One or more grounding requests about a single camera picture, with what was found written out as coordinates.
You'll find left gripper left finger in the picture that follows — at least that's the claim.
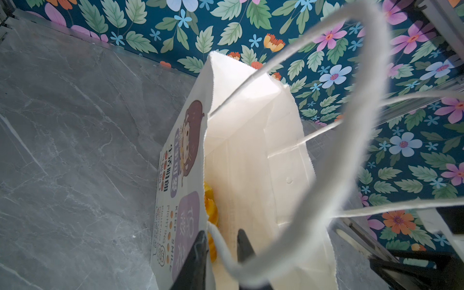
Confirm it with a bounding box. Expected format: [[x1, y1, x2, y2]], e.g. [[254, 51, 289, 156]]
[[170, 231, 209, 290]]

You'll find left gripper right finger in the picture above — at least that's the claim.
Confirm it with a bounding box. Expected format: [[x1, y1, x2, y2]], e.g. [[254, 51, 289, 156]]
[[236, 228, 274, 290]]

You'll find golden croissant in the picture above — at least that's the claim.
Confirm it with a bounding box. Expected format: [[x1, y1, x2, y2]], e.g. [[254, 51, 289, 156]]
[[204, 182, 219, 263]]

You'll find white paper bag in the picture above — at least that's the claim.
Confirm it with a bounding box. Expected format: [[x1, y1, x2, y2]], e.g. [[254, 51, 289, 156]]
[[150, 1, 464, 290]]

